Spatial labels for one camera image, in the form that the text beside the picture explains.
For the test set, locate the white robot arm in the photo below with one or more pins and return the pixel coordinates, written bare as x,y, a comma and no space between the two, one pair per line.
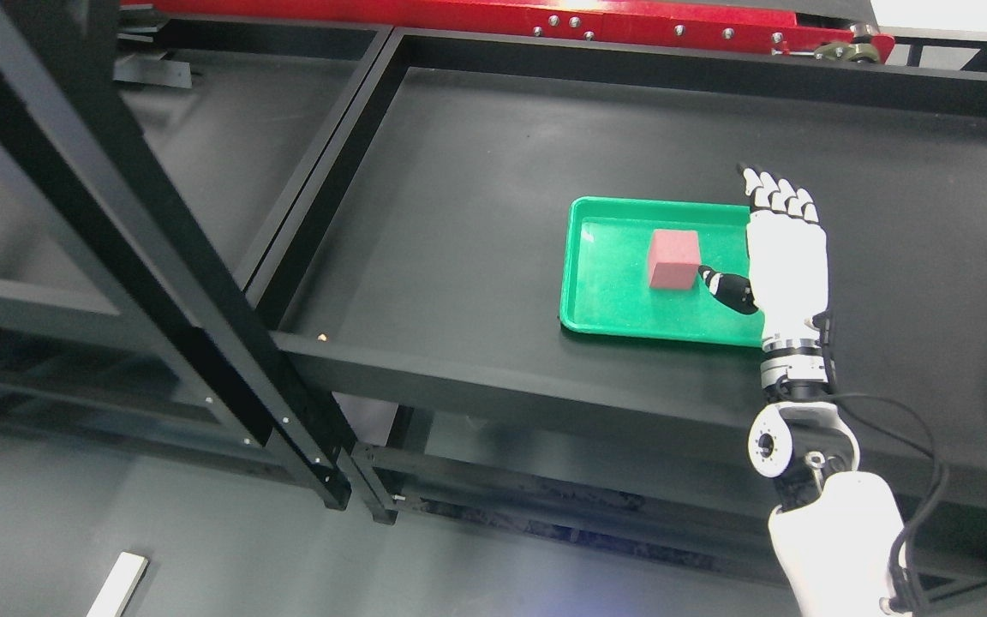
834,527

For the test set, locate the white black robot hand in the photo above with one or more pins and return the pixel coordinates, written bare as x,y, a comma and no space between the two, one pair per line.
786,246

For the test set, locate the black metal shelf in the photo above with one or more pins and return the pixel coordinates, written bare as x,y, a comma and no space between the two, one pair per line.
472,248
154,167

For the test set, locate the white table leg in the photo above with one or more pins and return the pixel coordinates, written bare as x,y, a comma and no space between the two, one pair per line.
119,586

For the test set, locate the green plastic tray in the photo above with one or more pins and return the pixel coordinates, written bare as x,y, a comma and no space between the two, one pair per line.
604,287

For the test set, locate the red metal beam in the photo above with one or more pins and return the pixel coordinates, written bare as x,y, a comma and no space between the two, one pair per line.
740,26

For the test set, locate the black metal shelf left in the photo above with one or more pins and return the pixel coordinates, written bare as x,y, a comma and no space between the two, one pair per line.
154,167

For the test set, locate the black metal shelf right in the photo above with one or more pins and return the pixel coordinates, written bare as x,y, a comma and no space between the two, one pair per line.
472,248

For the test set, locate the pink foam block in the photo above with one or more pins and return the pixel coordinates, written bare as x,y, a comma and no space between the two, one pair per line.
673,259

